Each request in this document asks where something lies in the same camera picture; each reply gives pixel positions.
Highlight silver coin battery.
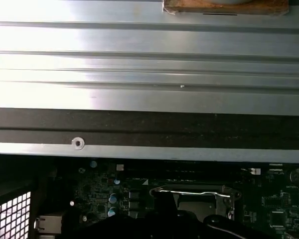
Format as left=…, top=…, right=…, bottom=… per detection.
left=290, top=168, right=299, bottom=185

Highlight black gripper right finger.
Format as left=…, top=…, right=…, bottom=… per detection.
left=165, top=192, right=290, bottom=239

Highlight silver rear port block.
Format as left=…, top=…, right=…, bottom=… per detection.
left=34, top=214, right=63, bottom=234

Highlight brown square base plate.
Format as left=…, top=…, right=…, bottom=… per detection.
left=161, top=0, right=290, bottom=16

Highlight RAM slot black clips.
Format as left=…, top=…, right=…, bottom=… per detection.
left=126, top=173, right=242, bottom=181

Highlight green motherboard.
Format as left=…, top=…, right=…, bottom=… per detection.
left=32, top=159, right=299, bottom=239

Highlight metal wire locking lever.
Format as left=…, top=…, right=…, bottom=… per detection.
left=149, top=188, right=235, bottom=200

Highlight CPU socket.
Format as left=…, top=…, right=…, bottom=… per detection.
left=149, top=184, right=242, bottom=225

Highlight black PC case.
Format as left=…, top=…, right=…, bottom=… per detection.
left=0, top=107, right=299, bottom=239

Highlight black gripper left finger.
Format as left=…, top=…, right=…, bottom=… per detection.
left=84, top=192, right=170, bottom=239

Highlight RAM slot white clips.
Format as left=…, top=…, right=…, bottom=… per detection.
left=116, top=163, right=262, bottom=175

